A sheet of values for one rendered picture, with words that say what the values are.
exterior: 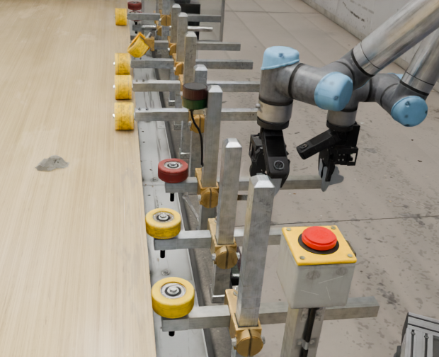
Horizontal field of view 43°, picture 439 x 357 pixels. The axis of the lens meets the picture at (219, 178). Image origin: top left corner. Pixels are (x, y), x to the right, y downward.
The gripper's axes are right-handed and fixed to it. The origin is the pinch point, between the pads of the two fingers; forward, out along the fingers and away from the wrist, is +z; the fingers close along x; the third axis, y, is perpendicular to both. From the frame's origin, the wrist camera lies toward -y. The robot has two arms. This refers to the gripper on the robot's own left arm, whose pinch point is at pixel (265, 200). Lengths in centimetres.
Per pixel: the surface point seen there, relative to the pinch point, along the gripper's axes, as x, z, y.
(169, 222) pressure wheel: 23.0, 1.6, -5.5
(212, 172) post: 10.1, 1.1, 16.3
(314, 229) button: 11, -31, -57
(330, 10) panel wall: -237, 85, 602
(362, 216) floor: -95, 93, 131
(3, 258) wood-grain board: 56, 2, -15
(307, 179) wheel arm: -17.4, 6.3, 20.8
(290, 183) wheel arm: -12.6, 7.4, 20.6
